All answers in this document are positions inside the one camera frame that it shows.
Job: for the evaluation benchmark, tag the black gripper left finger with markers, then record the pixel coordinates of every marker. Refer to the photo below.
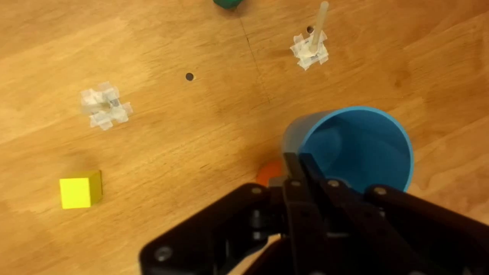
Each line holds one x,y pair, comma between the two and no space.
254,230

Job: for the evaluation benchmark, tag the blue plastic cup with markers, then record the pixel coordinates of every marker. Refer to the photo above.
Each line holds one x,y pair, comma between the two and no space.
356,148

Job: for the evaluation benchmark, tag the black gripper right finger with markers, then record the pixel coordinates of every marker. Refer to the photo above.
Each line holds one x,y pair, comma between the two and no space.
397,235

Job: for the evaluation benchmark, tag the clear plastic jack piece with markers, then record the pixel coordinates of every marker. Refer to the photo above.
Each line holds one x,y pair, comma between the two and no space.
104,106
309,48

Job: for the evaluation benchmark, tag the orange plastic cup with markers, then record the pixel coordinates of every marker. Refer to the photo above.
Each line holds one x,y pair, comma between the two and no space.
269,175

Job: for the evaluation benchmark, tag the yellow cube block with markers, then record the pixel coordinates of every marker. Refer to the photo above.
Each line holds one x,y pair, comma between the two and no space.
76,193

